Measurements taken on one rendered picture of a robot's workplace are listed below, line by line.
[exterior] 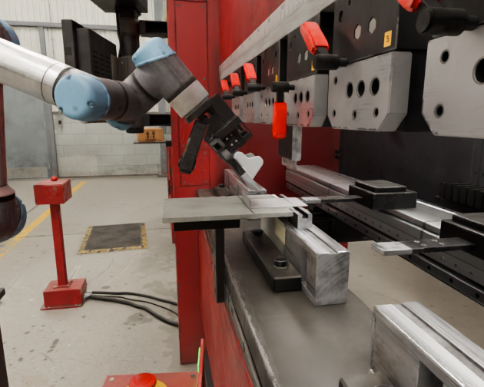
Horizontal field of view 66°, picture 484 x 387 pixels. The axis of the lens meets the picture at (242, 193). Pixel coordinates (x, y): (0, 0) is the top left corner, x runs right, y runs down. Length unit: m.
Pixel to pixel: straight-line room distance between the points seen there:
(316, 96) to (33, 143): 7.84
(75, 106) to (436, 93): 0.52
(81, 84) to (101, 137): 7.39
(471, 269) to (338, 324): 0.26
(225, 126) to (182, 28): 0.97
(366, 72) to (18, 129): 8.05
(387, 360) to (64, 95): 0.60
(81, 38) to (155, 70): 1.15
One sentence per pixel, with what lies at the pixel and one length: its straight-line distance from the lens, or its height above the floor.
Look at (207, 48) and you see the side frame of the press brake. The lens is 1.68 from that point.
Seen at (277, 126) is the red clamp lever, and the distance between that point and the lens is 0.66.
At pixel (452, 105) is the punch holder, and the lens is 0.34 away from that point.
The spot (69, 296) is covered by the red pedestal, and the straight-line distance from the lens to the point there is 2.69.
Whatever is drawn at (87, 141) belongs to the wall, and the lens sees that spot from 8.09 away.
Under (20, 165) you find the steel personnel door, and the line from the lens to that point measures 8.40.
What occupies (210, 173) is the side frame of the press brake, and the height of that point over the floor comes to 0.94.
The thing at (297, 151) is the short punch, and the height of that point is 1.12.
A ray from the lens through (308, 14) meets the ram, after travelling 0.66.
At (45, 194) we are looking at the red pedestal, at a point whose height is 0.74.
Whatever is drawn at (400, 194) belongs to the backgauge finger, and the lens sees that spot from 0.92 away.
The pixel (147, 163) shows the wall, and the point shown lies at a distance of 8.02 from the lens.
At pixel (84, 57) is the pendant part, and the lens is 1.88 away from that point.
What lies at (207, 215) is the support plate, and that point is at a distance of 0.74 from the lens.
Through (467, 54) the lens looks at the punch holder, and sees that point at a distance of 0.33.
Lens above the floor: 1.19
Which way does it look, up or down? 12 degrees down
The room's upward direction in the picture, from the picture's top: straight up
